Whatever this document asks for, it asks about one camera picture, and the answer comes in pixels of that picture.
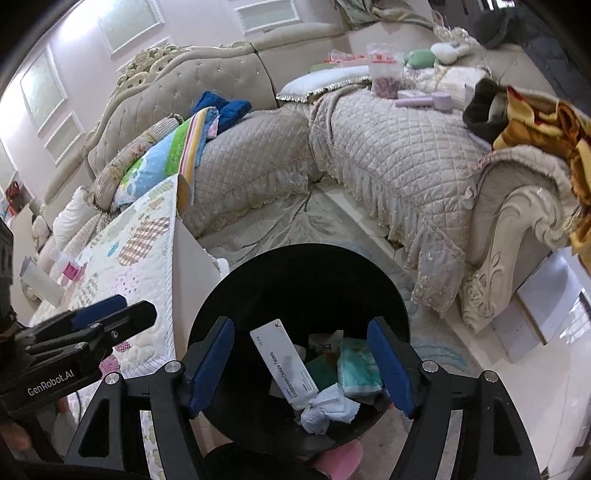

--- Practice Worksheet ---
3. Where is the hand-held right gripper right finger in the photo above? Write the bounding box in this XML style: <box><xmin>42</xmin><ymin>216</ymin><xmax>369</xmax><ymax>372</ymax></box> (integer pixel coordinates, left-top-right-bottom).
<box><xmin>367</xmin><ymin>316</ymin><xmax>541</xmax><ymax>480</ymax></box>

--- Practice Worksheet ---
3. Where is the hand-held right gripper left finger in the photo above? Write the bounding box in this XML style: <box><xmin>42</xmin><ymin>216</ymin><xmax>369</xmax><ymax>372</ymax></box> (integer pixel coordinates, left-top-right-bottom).
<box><xmin>62</xmin><ymin>316</ymin><xmax>236</xmax><ymax>480</ymax></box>

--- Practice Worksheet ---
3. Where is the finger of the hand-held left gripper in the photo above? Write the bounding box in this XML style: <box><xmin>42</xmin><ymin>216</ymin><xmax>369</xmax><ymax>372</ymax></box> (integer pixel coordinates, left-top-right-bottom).
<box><xmin>18</xmin><ymin>295</ymin><xmax>127</xmax><ymax>344</ymax></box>
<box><xmin>23</xmin><ymin>301</ymin><xmax>157</xmax><ymax>370</ymax></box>

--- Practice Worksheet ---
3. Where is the mint green tissue pack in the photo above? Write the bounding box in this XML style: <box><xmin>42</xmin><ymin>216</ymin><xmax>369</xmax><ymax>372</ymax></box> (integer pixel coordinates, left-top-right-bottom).
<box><xmin>337</xmin><ymin>338</ymin><xmax>386</xmax><ymax>398</ymax></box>

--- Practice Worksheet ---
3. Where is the dark green small booklet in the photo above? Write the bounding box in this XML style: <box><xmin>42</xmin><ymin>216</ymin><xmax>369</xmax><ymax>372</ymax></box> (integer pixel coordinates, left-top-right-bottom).
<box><xmin>305</xmin><ymin>355</ymin><xmax>340</xmax><ymax>393</ymax></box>

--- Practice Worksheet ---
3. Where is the long white medicine box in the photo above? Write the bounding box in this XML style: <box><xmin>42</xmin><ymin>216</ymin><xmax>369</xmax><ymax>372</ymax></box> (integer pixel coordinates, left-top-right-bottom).
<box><xmin>249</xmin><ymin>318</ymin><xmax>319</xmax><ymax>411</ymax></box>

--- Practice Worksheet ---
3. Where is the white tissue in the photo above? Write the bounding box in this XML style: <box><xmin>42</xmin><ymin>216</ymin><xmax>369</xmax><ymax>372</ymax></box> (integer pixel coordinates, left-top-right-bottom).
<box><xmin>300</xmin><ymin>383</ymin><xmax>361</xmax><ymax>435</ymax></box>

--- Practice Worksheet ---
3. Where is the black trash bin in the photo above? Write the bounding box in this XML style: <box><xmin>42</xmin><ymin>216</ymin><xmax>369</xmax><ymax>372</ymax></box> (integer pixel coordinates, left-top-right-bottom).
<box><xmin>187</xmin><ymin>244</ymin><xmax>411</xmax><ymax>455</ymax></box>

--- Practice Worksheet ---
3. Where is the person's left hand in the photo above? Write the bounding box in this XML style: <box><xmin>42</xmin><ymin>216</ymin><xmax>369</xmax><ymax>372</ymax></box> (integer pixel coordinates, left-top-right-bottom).
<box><xmin>0</xmin><ymin>420</ymin><xmax>33</xmax><ymax>455</ymax></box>

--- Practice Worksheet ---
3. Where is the quilted patchwork tablecloth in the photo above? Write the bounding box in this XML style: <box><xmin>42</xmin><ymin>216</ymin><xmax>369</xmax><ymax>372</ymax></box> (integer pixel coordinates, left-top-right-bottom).
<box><xmin>28</xmin><ymin>174</ymin><xmax>204</xmax><ymax>480</ymax></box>

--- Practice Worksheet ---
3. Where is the white coffee table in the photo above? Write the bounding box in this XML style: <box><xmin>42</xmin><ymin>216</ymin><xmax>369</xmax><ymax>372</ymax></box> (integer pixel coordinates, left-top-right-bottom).
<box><xmin>173</xmin><ymin>175</ymin><xmax>232</xmax><ymax>324</ymax></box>

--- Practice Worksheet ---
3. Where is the cream plush toy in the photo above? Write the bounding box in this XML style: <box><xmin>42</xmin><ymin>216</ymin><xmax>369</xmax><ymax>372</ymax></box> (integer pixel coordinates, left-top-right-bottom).
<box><xmin>30</xmin><ymin>215</ymin><xmax>49</xmax><ymax>250</ymax></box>

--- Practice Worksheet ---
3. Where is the pink slipper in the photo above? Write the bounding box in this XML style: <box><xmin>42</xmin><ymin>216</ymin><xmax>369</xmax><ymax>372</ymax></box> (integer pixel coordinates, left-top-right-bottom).
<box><xmin>318</xmin><ymin>440</ymin><xmax>365</xmax><ymax>480</ymax></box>

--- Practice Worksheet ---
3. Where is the colourful striped pillow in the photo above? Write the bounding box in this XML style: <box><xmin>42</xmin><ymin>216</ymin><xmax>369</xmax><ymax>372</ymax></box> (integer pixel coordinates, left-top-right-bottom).
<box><xmin>113</xmin><ymin>107</ymin><xmax>220</xmax><ymax>210</ymax></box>

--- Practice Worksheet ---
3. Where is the white cardboard box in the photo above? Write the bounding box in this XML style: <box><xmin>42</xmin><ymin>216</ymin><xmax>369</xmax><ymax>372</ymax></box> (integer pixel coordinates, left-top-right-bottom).
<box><xmin>492</xmin><ymin>251</ymin><xmax>591</xmax><ymax>363</ymax></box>

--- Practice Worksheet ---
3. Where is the beige tufted sofa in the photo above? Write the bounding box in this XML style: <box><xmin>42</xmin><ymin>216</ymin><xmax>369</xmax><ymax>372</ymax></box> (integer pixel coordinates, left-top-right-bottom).
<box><xmin>85</xmin><ymin>21</ymin><xmax>591</xmax><ymax>335</ymax></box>

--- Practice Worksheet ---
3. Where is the blue knitted cloth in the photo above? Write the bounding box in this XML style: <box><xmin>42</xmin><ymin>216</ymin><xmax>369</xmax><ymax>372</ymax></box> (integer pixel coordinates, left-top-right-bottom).
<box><xmin>191</xmin><ymin>90</ymin><xmax>252</xmax><ymax>134</ymax></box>

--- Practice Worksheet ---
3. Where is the black cloth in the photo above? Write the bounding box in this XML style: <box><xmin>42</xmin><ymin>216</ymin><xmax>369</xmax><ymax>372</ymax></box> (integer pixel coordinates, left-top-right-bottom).
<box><xmin>462</xmin><ymin>78</ymin><xmax>509</xmax><ymax>143</ymax></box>

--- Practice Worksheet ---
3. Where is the lilac handheld device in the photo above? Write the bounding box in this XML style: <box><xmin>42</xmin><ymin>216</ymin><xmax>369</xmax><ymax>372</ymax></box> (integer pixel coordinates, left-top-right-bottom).
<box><xmin>396</xmin><ymin>90</ymin><xmax>455</xmax><ymax>113</ymax></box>

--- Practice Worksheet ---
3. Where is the gold patterned blanket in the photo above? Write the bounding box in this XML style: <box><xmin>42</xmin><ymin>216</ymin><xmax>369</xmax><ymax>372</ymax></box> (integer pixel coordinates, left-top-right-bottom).
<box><xmin>492</xmin><ymin>85</ymin><xmax>591</xmax><ymax>257</ymax></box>

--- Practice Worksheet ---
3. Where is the clear plastic snack bag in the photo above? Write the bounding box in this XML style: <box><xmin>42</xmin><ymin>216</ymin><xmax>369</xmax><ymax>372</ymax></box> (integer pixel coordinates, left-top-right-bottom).
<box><xmin>367</xmin><ymin>42</ymin><xmax>409</xmax><ymax>100</ymax></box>

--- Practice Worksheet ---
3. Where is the white pillow gold trim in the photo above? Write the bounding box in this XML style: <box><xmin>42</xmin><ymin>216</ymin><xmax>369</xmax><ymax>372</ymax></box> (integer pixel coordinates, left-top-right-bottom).
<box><xmin>276</xmin><ymin>65</ymin><xmax>372</xmax><ymax>103</ymax></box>

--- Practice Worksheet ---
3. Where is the green plush toy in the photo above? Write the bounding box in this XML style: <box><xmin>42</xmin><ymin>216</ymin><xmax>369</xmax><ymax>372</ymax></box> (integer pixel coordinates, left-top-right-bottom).
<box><xmin>403</xmin><ymin>47</ymin><xmax>437</xmax><ymax>70</ymax></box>

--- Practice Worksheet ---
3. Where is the white plush toy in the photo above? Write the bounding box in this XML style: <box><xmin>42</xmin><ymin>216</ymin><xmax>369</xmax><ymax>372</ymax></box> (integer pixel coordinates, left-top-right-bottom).
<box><xmin>430</xmin><ymin>42</ymin><xmax>467</xmax><ymax>65</ymax></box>

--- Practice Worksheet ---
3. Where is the dark jacket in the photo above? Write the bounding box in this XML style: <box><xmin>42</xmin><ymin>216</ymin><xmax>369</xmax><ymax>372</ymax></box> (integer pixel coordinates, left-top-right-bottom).
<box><xmin>471</xmin><ymin>0</ymin><xmax>591</xmax><ymax>107</ymax></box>

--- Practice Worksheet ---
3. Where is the white framed wall panel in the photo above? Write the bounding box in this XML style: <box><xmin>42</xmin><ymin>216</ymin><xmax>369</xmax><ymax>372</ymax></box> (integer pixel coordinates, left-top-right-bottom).
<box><xmin>19</xmin><ymin>46</ymin><xmax>68</xmax><ymax>132</ymax></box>
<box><xmin>97</xmin><ymin>0</ymin><xmax>163</xmax><ymax>52</ymax></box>
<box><xmin>233</xmin><ymin>0</ymin><xmax>298</xmax><ymax>33</ymax></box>
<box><xmin>45</xmin><ymin>112</ymin><xmax>86</xmax><ymax>167</ymax></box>

